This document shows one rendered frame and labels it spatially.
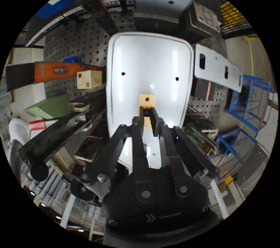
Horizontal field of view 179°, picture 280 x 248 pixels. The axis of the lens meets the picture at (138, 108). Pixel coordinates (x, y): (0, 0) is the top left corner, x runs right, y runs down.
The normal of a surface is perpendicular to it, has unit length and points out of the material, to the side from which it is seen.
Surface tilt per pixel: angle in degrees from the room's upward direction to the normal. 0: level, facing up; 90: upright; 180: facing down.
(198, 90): 0
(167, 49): 0
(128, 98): 0
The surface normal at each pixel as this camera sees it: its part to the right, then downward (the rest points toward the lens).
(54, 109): 1.00, -0.05
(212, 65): -0.01, 0.36
